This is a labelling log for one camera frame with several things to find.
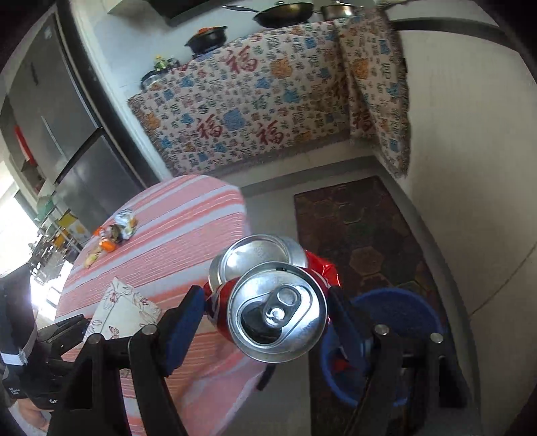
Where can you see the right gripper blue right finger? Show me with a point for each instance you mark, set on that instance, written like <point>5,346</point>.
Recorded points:
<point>353,329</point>

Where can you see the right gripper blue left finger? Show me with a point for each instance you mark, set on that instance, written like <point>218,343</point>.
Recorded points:
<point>180,326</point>

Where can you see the white butterfly tissue pack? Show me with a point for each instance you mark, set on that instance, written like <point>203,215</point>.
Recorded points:
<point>122,312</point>

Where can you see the crushed red soda can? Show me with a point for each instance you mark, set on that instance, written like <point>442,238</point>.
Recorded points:
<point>268,295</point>

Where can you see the red trash in basket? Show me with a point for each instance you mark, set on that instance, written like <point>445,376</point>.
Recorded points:
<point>339,362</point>

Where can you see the blue plastic trash basket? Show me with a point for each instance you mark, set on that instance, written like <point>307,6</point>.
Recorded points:
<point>406,315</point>

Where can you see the person's left hand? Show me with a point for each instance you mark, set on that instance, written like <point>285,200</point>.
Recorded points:
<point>33,415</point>

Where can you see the pink striped tablecloth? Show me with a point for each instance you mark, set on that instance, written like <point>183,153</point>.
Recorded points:
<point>183,224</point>

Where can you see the hexagon patterned floor rug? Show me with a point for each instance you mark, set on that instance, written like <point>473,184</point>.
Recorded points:
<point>358,227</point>

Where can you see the orange snack wrapper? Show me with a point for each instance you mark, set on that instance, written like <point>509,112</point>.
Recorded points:
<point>105,241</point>

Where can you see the brown gold foil wrapper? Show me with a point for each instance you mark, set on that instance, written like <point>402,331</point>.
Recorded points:
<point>115,233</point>

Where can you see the silver foil wrapper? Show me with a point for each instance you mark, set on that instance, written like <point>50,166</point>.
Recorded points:
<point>127,221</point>

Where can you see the grey refrigerator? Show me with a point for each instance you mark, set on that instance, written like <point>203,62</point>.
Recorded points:
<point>63,134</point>

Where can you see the patterned blanket side piece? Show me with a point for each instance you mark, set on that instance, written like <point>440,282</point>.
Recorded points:
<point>376,72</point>

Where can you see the patterned blanket on counter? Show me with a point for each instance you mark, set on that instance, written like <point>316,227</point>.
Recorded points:
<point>263,94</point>

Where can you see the black pot with lid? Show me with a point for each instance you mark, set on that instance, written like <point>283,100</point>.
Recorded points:
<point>207,39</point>

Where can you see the steel wok pan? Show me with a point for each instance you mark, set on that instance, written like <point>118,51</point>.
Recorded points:
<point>339,9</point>

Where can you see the black frying pan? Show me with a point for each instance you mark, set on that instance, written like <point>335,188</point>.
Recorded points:
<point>280,15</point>

